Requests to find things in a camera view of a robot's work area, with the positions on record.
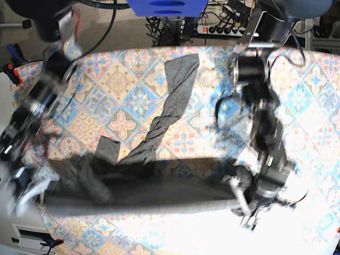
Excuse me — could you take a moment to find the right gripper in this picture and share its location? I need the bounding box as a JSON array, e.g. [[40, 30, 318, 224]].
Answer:
[[1, 161, 50, 217]]

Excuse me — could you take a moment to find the grey t-shirt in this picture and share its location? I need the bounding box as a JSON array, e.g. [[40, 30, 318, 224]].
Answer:
[[43, 54, 239, 216]]

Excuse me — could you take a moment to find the red black clamp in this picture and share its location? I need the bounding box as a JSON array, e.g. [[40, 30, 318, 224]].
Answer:
[[3, 64, 22, 87]]

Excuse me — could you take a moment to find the patterned tablecloth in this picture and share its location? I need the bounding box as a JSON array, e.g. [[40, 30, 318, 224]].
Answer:
[[25, 46, 339, 254]]

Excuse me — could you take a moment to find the white vent panel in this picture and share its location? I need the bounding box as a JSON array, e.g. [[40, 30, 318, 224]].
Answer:
[[11, 224, 52, 254]]

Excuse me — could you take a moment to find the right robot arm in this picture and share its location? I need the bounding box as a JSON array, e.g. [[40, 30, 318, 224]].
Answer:
[[1, 1, 79, 216]]

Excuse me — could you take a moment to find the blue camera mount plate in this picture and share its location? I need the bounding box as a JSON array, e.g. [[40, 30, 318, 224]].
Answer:
[[127, 0, 208, 17]]

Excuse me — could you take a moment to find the white power strip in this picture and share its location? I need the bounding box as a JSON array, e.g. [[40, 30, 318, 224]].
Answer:
[[196, 25, 245, 37]]

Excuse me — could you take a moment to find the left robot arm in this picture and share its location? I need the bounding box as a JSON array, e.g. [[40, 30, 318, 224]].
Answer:
[[228, 1, 339, 230]]

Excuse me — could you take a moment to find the blue orange clamp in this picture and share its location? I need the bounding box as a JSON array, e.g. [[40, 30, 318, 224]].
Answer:
[[40, 239, 64, 254]]

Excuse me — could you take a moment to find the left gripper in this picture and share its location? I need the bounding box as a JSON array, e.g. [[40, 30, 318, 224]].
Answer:
[[222, 169, 298, 231]]

